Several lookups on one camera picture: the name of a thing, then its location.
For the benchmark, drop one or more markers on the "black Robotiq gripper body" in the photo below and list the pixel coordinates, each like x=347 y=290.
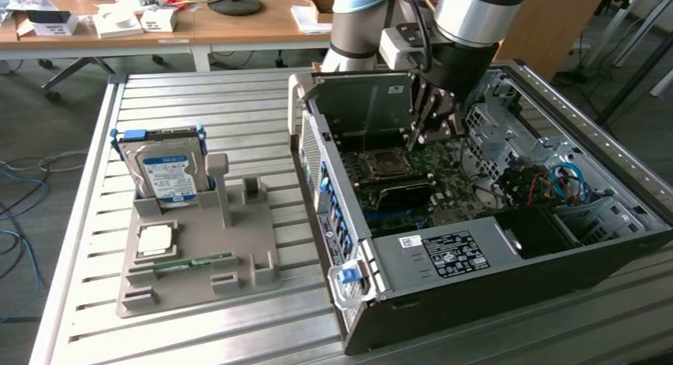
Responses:
x=463 y=69

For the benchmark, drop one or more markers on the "black graphics card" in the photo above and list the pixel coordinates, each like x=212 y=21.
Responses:
x=405 y=199

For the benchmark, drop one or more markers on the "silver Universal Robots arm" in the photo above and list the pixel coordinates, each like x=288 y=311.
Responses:
x=473 y=14

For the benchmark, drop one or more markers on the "perforated metal drive cage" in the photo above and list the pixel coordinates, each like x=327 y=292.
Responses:
x=495 y=140

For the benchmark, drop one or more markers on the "green motherboard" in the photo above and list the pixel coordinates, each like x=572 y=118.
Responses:
x=452 y=176

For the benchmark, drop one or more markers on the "CPU socket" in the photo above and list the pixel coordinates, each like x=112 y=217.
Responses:
x=387 y=164

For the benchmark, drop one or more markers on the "wooden cabinet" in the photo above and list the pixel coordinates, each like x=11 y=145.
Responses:
x=552 y=26

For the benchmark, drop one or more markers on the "grey chipset heat sink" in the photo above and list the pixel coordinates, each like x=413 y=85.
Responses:
x=447 y=218

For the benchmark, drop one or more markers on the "short blue expansion slot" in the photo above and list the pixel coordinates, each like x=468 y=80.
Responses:
x=420 y=223

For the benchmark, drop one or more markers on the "long blue expansion slot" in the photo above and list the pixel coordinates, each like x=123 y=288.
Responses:
x=389 y=215

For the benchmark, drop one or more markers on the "white paper stack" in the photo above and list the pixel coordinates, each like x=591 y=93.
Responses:
x=311 y=20

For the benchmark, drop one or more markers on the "grey power supply unit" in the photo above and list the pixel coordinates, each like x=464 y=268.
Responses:
x=400 y=262

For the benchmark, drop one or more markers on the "light grey disk bay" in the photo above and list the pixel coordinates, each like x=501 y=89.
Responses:
x=604 y=215

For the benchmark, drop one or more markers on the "wooden desk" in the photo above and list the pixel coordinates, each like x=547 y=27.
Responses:
x=236 y=30

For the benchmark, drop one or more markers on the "blue case latch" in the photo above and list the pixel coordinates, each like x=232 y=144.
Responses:
x=349 y=274

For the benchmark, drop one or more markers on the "black lamp base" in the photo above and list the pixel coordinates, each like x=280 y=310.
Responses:
x=235 y=4

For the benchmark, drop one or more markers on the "open black PC case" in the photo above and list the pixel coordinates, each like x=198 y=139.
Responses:
x=525 y=294

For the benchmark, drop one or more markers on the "grey parts rack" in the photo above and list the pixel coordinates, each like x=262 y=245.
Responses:
x=211 y=231

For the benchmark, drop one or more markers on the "hard disk in blue caddy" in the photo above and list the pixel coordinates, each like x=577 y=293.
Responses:
x=163 y=176

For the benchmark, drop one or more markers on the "small white labelled box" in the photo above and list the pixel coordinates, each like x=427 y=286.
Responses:
x=159 y=20

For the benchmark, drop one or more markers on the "silver CPU chip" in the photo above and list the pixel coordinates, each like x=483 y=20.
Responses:
x=156 y=240

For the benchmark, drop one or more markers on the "green RAM stick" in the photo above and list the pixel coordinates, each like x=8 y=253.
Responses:
x=179 y=264

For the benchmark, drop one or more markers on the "white box with disc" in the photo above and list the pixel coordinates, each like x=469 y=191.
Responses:
x=118 y=24

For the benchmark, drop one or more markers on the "white box with black top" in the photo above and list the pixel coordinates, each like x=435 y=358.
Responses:
x=52 y=24

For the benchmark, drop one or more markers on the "clear plastic bag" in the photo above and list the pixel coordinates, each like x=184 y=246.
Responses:
x=26 y=0

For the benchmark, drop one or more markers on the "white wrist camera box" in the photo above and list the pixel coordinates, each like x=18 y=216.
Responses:
x=395 y=49

